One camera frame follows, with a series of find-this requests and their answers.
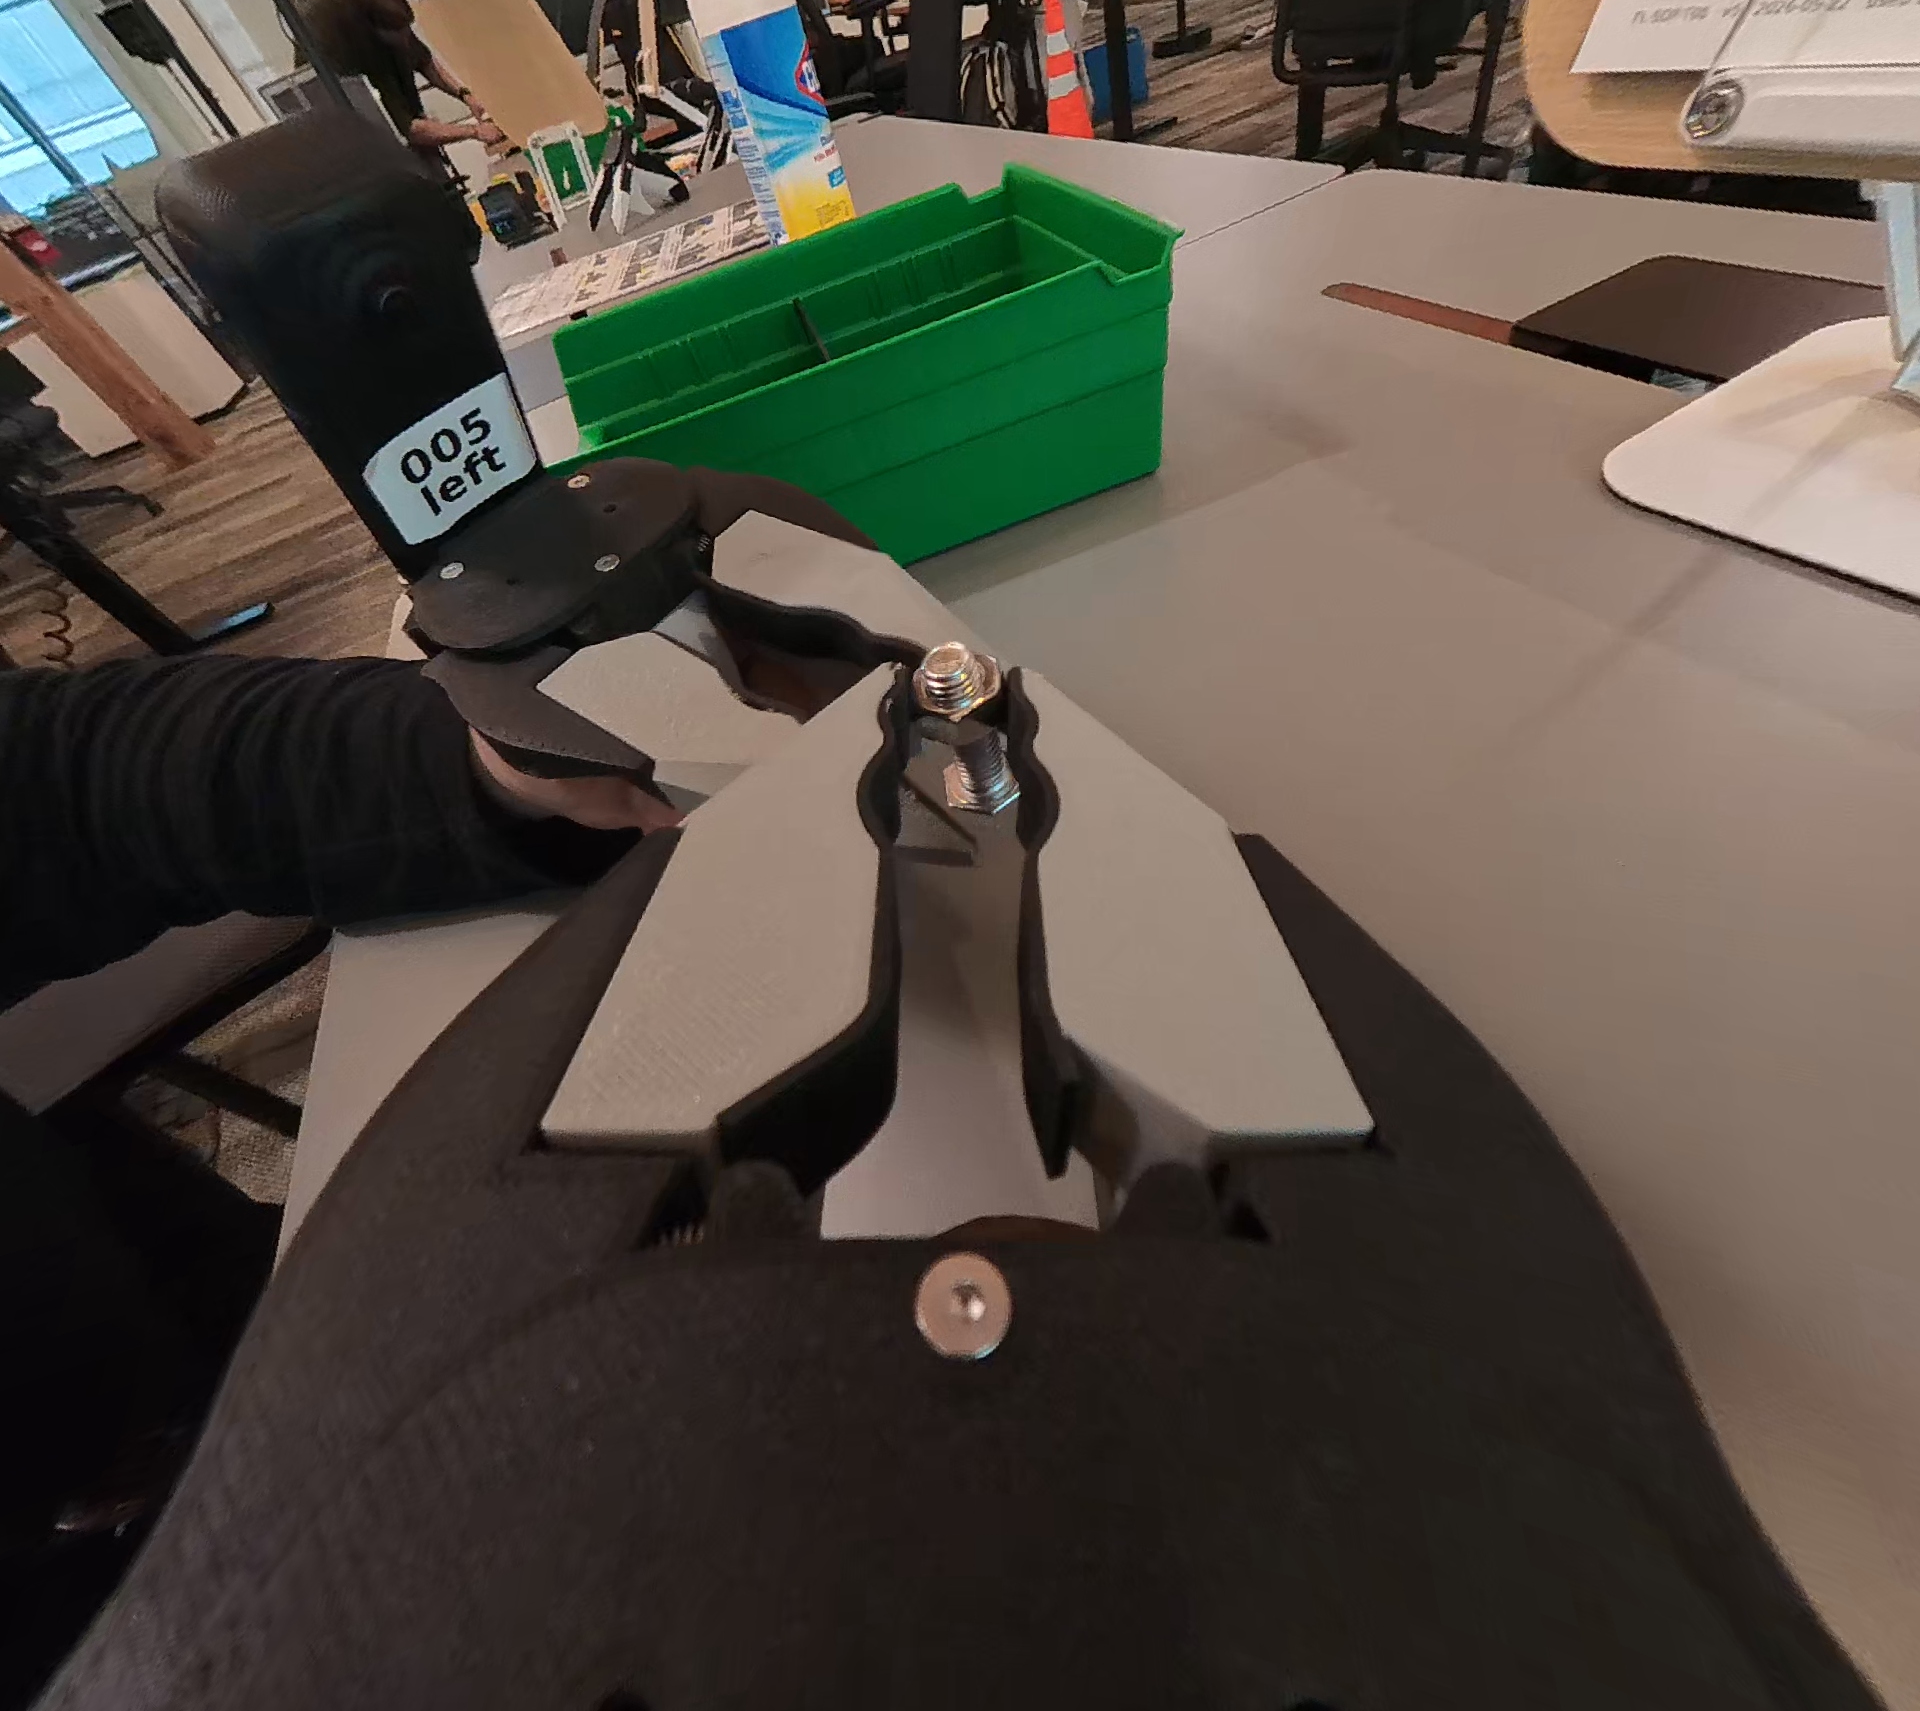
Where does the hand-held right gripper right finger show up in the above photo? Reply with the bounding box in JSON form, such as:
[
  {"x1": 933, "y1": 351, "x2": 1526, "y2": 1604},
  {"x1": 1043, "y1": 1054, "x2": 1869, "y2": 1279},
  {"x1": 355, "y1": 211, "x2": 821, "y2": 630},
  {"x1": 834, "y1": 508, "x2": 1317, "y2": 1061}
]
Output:
[{"x1": 1002, "y1": 667, "x2": 1375, "y2": 1182}]

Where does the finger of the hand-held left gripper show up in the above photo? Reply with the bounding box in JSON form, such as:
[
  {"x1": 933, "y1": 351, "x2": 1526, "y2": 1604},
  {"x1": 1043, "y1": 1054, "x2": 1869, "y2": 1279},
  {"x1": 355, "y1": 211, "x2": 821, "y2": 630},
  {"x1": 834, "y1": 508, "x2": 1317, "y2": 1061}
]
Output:
[
  {"x1": 698, "y1": 511, "x2": 965, "y2": 667},
  {"x1": 538, "y1": 627, "x2": 806, "y2": 830}
]

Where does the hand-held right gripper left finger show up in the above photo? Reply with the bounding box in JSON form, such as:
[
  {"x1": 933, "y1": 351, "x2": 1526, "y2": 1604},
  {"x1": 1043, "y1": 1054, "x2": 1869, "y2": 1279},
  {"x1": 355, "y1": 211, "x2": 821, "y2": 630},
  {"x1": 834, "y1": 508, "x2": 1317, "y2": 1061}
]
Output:
[{"x1": 538, "y1": 667, "x2": 917, "y2": 1198}]

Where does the green plastic bin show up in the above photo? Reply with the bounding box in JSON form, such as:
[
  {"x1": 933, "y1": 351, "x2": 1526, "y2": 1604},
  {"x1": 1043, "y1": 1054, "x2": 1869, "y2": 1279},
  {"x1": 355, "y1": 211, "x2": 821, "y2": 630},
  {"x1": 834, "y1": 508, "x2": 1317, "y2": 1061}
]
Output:
[{"x1": 552, "y1": 162, "x2": 1183, "y2": 565}]

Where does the silver hex bolt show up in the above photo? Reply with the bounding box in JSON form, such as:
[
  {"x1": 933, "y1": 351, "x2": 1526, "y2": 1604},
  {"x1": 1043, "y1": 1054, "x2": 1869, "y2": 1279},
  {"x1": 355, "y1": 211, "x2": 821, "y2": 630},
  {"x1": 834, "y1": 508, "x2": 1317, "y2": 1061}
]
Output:
[{"x1": 906, "y1": 652, "x2": 1026, "y2": 830}]

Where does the person's left forearm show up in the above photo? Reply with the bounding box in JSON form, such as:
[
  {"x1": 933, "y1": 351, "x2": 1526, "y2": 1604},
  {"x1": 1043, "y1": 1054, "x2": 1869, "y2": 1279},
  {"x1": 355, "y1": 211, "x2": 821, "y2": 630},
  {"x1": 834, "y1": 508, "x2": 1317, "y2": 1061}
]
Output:
[{"x1": 0, "y1": 652, "x2": 662, "y2": 1014}]

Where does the person's left hand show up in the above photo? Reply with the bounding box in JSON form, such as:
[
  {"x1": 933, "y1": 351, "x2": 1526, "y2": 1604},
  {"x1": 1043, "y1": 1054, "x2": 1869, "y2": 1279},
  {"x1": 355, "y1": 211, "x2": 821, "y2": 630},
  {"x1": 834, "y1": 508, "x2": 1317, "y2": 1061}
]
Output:
[{"x1": 472, "y1": 741, "x2": 681, "y2": 837}]

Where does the yellow black device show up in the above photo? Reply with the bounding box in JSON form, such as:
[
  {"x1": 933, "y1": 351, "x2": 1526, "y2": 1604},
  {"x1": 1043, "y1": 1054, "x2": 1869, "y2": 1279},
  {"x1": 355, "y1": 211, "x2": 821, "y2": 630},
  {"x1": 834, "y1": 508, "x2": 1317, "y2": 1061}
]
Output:
[{"x1": 469, "y1": 171, "x2": 562, "y2": 246}]

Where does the green card stand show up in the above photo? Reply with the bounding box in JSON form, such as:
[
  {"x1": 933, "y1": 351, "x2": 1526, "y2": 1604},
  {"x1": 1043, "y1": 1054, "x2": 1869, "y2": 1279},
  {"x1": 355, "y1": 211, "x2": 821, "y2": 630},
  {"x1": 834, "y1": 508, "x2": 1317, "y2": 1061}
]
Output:
[{"x1": 524, "y1": 127, "x2": 591, "y2": 230}]

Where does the printed desk sheet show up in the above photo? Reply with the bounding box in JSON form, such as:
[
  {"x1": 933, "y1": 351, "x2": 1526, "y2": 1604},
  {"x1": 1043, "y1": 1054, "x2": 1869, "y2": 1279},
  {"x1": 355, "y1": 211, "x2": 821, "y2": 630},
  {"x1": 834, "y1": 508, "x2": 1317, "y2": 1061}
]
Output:
[{"x1": 492, "y1": 200, "x2": 771, "y2": 341}]

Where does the black white hand tool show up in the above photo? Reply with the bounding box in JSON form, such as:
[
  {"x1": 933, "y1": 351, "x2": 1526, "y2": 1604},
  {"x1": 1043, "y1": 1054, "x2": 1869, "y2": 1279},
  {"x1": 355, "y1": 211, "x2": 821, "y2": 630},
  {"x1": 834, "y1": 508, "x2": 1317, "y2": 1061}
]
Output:
[{"x1": 586, "y1": 125, "x2": 696, "y2": 235}]

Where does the tan wooden board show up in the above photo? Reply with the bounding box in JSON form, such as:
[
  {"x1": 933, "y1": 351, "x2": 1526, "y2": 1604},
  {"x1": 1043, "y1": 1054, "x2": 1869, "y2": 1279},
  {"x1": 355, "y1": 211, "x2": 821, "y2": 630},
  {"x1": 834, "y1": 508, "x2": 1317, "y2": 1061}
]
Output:
[{"x1": 413, "y1": 0, "x2": 604, "y2": 155}]

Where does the disinfectant wipes canister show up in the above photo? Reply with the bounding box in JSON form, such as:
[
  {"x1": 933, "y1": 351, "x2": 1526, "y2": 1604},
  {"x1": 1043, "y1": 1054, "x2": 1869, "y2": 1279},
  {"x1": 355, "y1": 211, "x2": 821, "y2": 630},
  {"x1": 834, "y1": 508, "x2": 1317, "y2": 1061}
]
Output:
[{"x1": 685, "y1": 0, "x2": 860, "y2": 246}]

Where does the orange traffic cone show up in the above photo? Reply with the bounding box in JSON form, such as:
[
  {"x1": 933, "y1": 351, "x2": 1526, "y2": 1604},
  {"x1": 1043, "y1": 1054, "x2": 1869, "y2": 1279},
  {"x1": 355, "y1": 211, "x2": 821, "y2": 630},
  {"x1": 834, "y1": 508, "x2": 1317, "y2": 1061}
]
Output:
[{"x1": 1039, "y1": 0, "x2": 1096, "y2": 138}]

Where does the person's dark clothing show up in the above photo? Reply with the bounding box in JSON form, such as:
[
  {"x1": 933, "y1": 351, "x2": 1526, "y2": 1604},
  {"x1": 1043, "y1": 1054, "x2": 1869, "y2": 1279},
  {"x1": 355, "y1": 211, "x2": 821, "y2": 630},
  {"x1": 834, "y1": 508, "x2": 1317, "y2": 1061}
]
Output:
[{"x1": 0, "y1": 1078, "x2": 294, "y2": 1639}]

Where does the dark brown desk flap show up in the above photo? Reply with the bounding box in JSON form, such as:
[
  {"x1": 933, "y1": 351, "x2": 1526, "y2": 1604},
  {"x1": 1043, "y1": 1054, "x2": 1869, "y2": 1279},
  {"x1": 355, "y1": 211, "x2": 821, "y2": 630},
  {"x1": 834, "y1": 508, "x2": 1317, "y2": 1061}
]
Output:
[{"x1": 1513, "y1": 255, "x2": 1893, "y2": 386}]

